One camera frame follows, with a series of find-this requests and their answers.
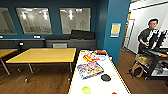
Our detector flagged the small green bowl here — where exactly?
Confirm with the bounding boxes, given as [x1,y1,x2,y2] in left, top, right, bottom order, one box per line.
[81,86,92,94]

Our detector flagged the yellow wooden gaming table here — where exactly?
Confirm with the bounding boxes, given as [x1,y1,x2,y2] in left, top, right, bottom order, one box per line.
[0,48,18,77]
[4,47,78,84]

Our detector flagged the open cardboard box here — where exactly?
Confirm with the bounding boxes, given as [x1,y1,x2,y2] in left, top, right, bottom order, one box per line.
[134,53,153,66]

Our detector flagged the red yellow game box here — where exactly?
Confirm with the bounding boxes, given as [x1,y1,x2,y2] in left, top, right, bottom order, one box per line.
[81,51,101,63]

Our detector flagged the orange red flat item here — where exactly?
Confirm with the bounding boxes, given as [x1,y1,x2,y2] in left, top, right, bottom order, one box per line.
[95,49,108,56]

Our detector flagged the light grey sofa cushion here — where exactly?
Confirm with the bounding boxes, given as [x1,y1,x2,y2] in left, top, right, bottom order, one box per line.
[52,42,69,50]

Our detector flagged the white table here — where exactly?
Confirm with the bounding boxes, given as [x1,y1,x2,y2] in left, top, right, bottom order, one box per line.
[67,49,133,94]

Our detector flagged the white hallway door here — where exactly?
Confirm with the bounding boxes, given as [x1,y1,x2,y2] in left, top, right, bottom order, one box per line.
[122,18,137,51]

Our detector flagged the brown tan backpack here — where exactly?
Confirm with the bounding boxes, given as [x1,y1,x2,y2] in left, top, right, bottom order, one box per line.
[129,62,145,79]

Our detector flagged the small black round device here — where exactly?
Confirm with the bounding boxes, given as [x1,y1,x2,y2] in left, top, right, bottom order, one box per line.
[18,41,25,51]

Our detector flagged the person in black shirt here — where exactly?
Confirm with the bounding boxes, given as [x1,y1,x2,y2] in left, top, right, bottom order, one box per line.
[137,17,161,54]

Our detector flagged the black wheeled cart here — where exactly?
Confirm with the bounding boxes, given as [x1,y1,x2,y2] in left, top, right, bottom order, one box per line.
[141,29,168,81]

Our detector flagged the dark wall bench sofa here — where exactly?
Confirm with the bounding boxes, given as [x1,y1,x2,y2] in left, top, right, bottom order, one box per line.
[0,29,98,51]

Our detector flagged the blue plastic ring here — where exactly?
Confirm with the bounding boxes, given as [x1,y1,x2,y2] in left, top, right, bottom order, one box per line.
[96,54,108,62]

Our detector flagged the framed wall window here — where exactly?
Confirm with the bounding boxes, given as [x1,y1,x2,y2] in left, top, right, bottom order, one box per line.
[15,7,54,36]
[59,7,92,35]
[0,7,18,36]

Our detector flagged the small white wall plate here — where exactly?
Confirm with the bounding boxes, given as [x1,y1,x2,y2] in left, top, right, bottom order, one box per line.
[33,35,42,39]

